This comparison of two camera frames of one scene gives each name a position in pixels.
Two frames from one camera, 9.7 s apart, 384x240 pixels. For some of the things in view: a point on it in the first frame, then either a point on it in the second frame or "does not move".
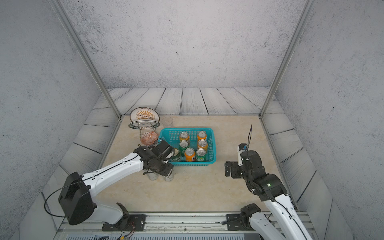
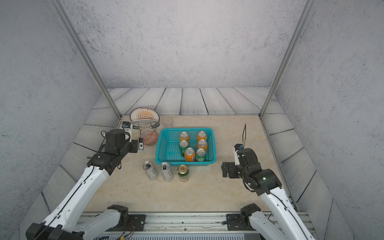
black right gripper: (235, 166) does not move
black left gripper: (168, 171) to (135, 148)
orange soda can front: (190, 154) does not move
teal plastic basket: (171, 137) does not move
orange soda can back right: (201, 135) does not move
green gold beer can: (176, 156) to (183, 171)
